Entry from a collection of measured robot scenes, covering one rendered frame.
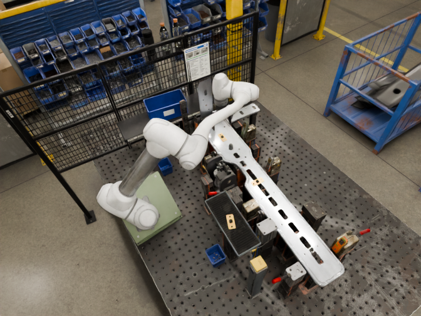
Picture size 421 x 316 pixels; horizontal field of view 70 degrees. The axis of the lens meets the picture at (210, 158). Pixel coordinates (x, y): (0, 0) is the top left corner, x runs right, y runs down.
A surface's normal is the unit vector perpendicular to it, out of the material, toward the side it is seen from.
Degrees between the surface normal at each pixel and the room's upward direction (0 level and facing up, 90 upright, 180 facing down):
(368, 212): 0
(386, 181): 0
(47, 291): 0
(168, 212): 42
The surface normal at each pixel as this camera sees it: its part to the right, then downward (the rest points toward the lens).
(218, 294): -0.05, -0.63
